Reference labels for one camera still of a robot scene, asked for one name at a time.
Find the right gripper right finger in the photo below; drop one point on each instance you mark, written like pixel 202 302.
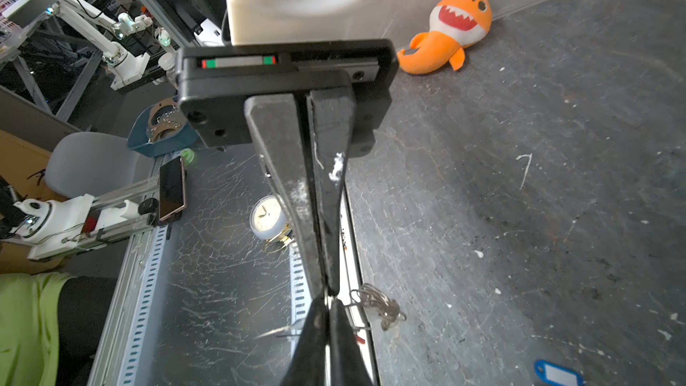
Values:
pixel 346 362

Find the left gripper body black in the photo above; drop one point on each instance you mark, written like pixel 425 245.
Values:
pixel 215 84

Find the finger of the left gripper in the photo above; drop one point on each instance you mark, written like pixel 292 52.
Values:
pixel 331 116
pixel 274 126

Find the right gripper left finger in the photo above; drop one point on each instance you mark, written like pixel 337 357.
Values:
pixel 308 363

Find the silver key rings bunch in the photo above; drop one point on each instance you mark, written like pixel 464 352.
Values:
pixel 378 303

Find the blue key tag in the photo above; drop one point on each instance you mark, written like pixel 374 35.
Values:
pixel 553 374

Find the white desk clock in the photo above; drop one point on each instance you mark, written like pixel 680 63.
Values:
pixel 270 224

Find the black smartphone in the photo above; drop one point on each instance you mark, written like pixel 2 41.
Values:
pixel 172 190

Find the grey office chair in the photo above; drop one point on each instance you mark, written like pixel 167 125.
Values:
pixel 94 163

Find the orange shark plush toy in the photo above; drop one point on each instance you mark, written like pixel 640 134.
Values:
pixel 454 26

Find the person in green shirt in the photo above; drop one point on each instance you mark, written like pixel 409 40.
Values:
pixel 51 326

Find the aluminium rail frame front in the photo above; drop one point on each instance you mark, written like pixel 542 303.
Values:
pixel 202 301

